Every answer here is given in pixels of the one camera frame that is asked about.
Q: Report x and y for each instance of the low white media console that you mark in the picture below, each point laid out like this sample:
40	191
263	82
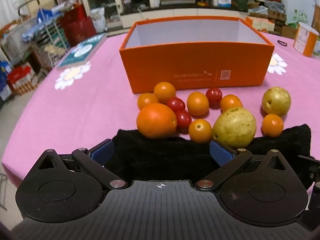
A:
180	13

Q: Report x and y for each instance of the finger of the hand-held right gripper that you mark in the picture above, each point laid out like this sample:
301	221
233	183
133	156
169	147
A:
313	180

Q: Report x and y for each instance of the large orange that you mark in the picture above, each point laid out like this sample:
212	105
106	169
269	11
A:
156	121

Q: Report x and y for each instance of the white plastic bag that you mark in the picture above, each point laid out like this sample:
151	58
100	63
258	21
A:
98	18

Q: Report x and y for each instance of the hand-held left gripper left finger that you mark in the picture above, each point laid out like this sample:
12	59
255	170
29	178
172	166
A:
102	152

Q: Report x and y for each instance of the large yellow-green guava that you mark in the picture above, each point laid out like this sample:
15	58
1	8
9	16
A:
235	127

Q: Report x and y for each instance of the white glass-door cabinet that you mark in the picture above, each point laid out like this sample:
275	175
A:
102	2

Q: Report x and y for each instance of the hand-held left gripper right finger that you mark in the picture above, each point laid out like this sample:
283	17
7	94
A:
221	154

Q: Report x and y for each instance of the small orange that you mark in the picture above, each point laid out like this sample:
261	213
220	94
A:
230	102
147	101
200	130
197	103
272	125
164	92

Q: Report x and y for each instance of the pink flowered tablecloth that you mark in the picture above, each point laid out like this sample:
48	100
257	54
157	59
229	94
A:
75	117

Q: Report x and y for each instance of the blue and white box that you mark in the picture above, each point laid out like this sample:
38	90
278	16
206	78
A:
225	2

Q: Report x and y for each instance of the red bag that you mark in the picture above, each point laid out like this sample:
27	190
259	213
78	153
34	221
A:
77	27

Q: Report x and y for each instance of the teal book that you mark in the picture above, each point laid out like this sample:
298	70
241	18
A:
82	51

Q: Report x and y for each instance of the white chest freezer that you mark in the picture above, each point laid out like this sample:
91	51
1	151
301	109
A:
297	2

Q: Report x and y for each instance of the small yellow-green guava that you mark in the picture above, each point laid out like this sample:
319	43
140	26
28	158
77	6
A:
276	101

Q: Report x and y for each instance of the orange cardboard box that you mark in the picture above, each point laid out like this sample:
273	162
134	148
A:
195	62

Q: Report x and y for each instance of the white and orange canister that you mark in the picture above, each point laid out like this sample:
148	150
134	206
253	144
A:
306	38

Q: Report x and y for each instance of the red cherry tomato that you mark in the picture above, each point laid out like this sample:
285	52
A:
176	103
184	120
214	96

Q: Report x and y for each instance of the red printed carton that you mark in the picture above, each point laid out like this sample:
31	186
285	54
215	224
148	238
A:
21	78

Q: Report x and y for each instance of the dark green bag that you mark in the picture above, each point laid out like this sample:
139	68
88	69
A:
238	1

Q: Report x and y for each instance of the black cloth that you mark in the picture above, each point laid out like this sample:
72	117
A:
162	155

